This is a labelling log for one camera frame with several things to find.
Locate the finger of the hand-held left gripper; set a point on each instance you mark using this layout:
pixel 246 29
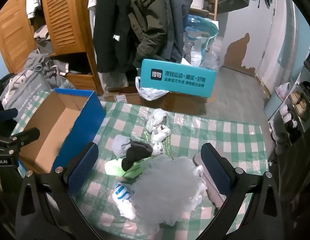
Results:
pixel 7 115
pixel 27 133

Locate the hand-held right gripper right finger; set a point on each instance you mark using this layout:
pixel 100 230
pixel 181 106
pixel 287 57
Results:
pixel 216 170

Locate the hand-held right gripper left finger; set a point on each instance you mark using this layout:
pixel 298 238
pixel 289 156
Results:
pixel 82 172

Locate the blue cardboard box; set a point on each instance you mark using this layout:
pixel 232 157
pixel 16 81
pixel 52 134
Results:
pixel 44 135

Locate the pale grey cloth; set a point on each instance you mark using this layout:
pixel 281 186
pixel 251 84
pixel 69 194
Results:
pixel 119 146

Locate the white mesh bath sponge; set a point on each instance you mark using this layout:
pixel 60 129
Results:
pixel 165 192

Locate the black sock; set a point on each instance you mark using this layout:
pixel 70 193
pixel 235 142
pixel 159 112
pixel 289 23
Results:
pixel 136 152

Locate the light green cloth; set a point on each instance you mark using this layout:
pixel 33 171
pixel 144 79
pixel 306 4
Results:
pixel 114 168

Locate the grey storage bag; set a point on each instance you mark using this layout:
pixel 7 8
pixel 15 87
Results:
pixel 27 87

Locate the blue striped white plastic bag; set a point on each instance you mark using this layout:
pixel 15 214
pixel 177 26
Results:
pixel 122 195

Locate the grey clothes pile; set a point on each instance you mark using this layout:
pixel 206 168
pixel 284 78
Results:
pixel 42 62

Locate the white patterned cloth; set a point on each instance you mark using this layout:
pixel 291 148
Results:
pixel 158 130

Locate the teal box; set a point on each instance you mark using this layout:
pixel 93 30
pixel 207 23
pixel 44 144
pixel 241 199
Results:
pixel 180 78

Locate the pink plastic bag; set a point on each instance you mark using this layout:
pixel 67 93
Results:
pixel 282 90

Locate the shoe rack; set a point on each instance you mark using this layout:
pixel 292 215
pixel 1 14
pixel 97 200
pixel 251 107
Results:
pixel 297 105

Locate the wooden chair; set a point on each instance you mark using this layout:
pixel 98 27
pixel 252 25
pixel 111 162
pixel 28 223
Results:
pixel 64 17

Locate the clear plastic bag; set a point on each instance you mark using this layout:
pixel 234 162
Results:
pixel 202 42

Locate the black coat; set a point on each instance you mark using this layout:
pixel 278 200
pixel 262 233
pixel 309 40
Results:
pixel 107 30

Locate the dark grey coat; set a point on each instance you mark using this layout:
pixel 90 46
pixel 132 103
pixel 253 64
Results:
pixel 177 10

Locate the olive green jacket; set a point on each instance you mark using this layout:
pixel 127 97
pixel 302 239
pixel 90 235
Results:
pixel 145 17

